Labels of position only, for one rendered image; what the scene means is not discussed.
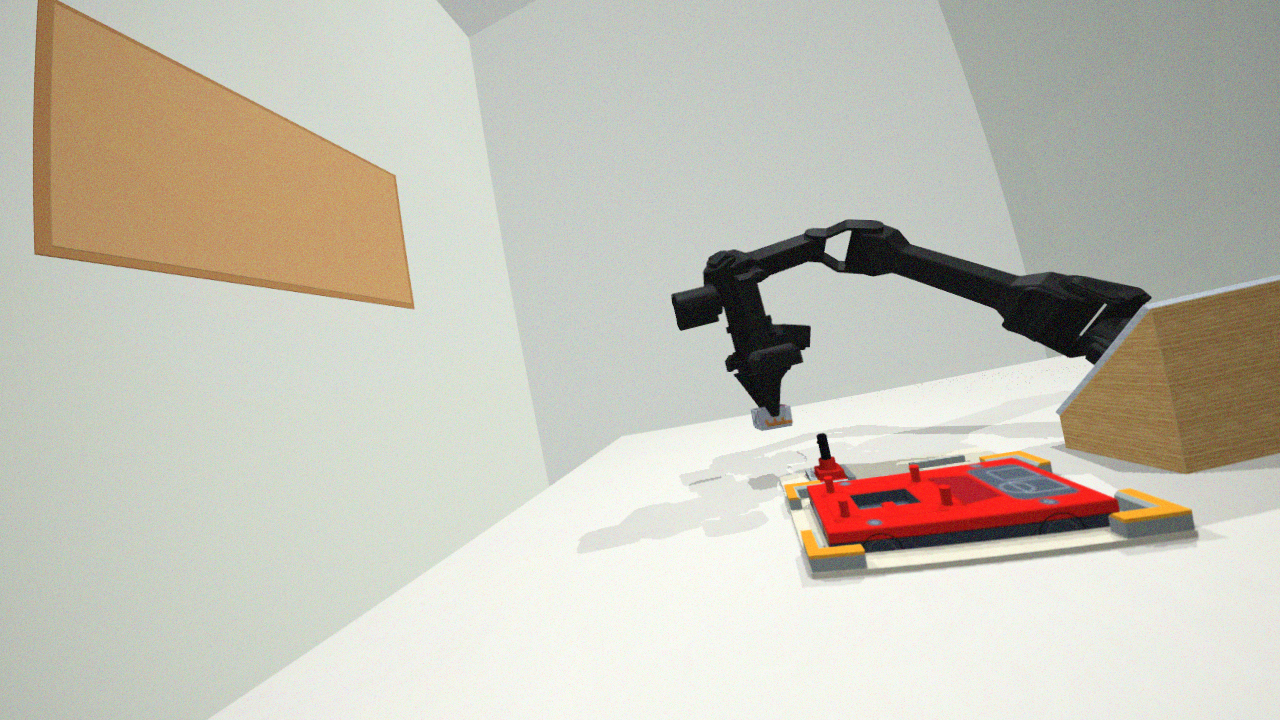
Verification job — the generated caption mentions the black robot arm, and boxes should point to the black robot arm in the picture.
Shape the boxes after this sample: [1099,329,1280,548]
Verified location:
[671,219,1152,364]

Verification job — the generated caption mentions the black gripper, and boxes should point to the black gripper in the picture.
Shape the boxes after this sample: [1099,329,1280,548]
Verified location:
[724,310,803,416]

